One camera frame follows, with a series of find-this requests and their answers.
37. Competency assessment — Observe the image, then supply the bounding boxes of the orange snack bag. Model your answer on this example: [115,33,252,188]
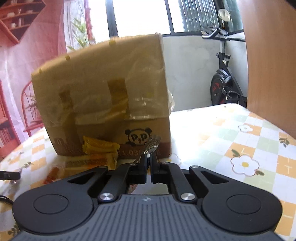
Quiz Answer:
[44,167,60,184]

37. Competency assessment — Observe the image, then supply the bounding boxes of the yellow wafer snack pack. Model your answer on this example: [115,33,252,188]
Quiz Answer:
[65,136,120,170]

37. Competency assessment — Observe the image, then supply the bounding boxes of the checkered floral tablecloth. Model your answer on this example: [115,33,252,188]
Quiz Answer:
[1,104,295,240]

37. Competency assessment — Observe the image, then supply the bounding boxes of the brown cardboard box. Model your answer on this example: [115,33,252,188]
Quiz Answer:
[32,34,171,159]

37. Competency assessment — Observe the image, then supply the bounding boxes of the black exercise bike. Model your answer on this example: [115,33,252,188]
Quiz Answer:
[200,9,247,108]

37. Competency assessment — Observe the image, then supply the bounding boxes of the pink printed backdrop curtain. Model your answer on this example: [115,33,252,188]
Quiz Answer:
[0,0,96,160]

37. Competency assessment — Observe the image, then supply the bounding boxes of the wooden headboard panel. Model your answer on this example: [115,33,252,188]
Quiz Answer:
[238,1,295,137]

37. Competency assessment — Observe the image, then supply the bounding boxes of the window with black frame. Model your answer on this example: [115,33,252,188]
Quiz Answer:
[105,0,243,37]

